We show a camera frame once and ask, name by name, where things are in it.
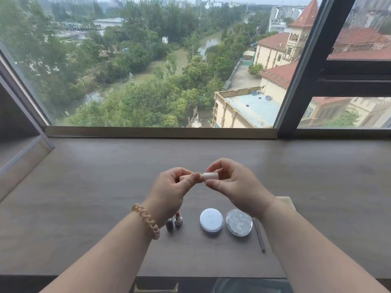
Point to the red lipstick silver base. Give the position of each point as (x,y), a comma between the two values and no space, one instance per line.
(178,220)

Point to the glass side panel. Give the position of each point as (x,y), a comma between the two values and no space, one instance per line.
(21,155)

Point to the beige cloth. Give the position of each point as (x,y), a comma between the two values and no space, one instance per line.
(286,201)

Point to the clear round powder case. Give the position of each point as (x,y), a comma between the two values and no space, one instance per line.
(239,223)

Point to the beige cosmetic tube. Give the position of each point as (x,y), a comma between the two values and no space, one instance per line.
(199,177)

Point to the person's right thumb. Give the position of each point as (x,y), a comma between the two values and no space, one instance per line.
(215,185)

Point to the black lipstick cap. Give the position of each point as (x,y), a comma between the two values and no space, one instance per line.
(169,225)

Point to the person's left thumb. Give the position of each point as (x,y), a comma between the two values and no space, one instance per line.
(190,180)

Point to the beige tube cap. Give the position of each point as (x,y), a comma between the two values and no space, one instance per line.
(211,176)

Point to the person's right hand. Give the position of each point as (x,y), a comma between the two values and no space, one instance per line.
(241,189)

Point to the person's right forearm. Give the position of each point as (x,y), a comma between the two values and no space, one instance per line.
(308,250)

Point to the brown cosmetic pencil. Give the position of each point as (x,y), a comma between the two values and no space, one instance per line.
(260,236)

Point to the person's left hand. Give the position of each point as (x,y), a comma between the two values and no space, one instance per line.
(165,192)

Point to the dark window frame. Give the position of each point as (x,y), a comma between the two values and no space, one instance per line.
(308,73)

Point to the person's left forearm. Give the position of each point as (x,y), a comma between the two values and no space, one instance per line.
(104,256)

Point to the white round compact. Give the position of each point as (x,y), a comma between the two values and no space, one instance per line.
(211,220)

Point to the amber spiral wrist band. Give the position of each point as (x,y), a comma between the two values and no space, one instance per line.
(148,221)

